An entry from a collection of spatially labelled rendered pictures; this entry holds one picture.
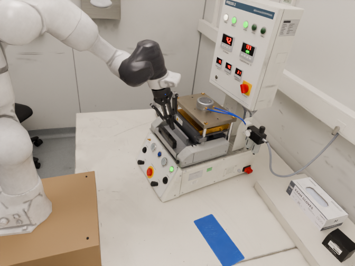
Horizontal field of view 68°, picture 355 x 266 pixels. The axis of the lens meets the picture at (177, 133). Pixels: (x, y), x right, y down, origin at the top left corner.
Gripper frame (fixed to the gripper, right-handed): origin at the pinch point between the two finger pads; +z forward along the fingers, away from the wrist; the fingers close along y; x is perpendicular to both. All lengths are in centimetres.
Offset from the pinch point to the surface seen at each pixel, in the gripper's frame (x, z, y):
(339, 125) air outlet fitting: 39, 13, -61
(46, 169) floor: -114, 81, 88
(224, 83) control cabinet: -4.1, -2.6, -32.8
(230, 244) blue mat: 47, 31, 5
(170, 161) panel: 9.0, 13.1, 8.0
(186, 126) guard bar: 2.3, 4.5, -5.9
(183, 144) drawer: 6.0, 10.1, -0.8
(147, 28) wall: -145, 13, -49
